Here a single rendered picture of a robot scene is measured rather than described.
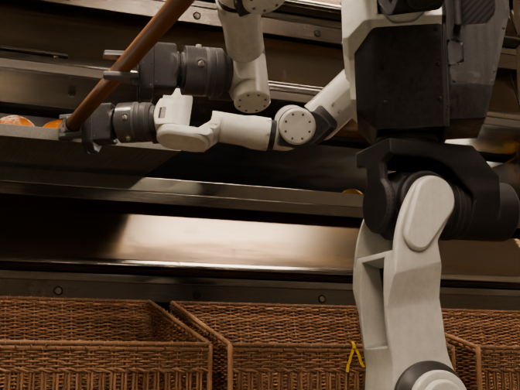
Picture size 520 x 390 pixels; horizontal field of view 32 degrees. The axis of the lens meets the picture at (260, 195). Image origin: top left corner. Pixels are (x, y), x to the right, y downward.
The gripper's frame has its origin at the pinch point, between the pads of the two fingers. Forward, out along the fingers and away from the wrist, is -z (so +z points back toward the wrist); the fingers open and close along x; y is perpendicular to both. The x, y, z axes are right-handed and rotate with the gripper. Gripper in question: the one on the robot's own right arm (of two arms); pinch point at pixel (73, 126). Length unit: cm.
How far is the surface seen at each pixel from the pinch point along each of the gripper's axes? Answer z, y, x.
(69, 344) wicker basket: 6.2, 13.3, -47.5
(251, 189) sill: 27, -60, -4
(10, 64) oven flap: -21.3, -10.9, 19.2
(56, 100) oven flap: -18.4, -30.7, 15.8
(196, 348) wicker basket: 28, -1, -48
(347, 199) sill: 52, -76, -6
